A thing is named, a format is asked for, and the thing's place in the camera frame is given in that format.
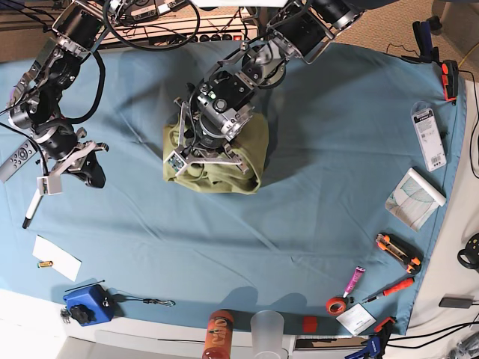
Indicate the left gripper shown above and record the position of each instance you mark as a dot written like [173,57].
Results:
[206,135]

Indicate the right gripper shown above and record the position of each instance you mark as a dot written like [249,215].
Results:
[60,142]

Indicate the olive green t-shirt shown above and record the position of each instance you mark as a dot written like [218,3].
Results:
[251,144]

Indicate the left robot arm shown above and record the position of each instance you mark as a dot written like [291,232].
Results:
[301,29]

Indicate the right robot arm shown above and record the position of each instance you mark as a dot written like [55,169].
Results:
[33,109]

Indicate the white black marker pen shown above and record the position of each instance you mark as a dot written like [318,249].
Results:
[32,208]

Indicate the grey remote control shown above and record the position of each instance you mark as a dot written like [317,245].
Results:
[16,160]

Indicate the white paper card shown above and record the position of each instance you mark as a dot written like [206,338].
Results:
[60,260]

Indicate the black power strip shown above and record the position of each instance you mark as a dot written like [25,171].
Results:
[220,37]

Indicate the small yellow battery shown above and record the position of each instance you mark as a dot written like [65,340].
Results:
[45,264]

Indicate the black zip tie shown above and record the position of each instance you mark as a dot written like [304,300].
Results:
[84,285]

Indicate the blue box with knob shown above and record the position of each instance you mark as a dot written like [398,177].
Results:
[90,305]

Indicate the blue table cloth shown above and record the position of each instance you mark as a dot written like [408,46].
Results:
[341,138]

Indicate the translucent plastic cup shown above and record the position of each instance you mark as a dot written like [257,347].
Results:
[267,328]

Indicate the pink glue tube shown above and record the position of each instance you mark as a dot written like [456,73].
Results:
[359,271]

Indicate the orange drink bottle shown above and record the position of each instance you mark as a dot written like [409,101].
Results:
[218,340]

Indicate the red tape roll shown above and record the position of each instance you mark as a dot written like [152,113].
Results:
[336,306]

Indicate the white leaf pattern notebook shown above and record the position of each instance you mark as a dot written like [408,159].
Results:
[414,200]

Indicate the clear packaged barcode box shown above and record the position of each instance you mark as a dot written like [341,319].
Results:
[427,131]

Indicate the white square card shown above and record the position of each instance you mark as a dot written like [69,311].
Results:
[356,319]

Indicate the orange black utility knife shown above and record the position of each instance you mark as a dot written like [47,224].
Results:
[409,258]

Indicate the orange screwdriver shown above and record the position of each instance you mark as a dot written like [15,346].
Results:
[390,290]

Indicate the orange black tool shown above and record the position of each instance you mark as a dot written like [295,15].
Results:
[450,80]

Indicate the blue orange clamp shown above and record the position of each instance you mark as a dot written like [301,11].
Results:
[374,347]

